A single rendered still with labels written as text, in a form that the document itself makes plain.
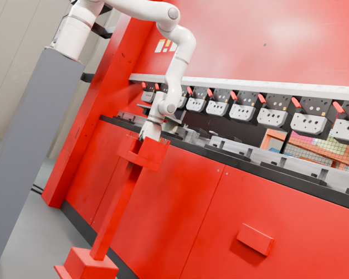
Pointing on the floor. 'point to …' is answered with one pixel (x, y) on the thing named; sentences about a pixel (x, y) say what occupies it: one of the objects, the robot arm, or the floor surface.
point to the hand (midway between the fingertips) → (144, 150)
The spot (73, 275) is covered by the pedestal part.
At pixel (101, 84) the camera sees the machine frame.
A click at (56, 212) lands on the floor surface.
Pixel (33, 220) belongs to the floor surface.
